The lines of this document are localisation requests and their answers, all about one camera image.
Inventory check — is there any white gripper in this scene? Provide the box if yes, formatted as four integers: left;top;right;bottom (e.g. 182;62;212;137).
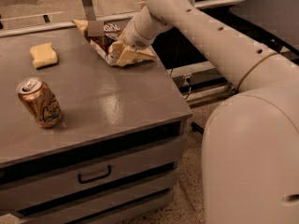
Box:
88;7;173;50

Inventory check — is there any dark tray table top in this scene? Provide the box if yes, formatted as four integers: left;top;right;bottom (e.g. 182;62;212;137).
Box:
230;0;299;54

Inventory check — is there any yellow sponge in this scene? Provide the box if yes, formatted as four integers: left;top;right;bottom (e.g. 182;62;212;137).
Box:
30;42;58;69

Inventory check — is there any gold soda can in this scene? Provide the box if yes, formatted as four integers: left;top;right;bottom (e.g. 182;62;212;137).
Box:
16;77;63;128

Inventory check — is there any black hanging cable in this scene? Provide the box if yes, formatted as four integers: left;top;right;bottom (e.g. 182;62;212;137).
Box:
169;51;192;101

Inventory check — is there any brown chip bag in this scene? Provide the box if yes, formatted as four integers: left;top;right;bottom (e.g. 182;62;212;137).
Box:
72;20;156;67

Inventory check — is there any grey drawer cabinet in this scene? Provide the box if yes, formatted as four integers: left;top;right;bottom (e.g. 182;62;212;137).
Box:
0;28;192;224

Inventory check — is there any black folding stand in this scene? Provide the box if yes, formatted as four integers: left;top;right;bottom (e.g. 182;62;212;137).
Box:
191;122;204;134

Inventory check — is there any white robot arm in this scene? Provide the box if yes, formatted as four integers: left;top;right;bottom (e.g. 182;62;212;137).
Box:
100;0;299;224

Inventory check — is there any black drawer handle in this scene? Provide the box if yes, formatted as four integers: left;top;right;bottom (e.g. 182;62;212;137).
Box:
78;165;112;184

